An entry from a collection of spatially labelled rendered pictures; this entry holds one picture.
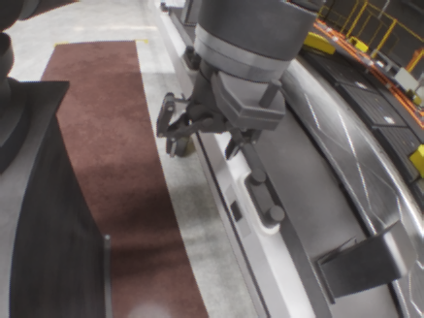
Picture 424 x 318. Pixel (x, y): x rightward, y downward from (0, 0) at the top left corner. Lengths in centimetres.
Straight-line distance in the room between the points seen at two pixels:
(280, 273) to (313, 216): 11
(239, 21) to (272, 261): 33
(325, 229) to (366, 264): 13
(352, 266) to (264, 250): 14
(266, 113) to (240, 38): 7
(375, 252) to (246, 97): 23
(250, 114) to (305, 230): 25
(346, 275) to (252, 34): 31
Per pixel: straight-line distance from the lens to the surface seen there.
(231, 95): 18
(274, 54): 20
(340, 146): 49
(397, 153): 51
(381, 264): 30
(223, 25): 19
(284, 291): 38
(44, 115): 40
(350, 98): 56
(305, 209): 40
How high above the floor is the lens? 115
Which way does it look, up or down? 48 degrees down
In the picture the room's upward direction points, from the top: 25 degrees clockwise
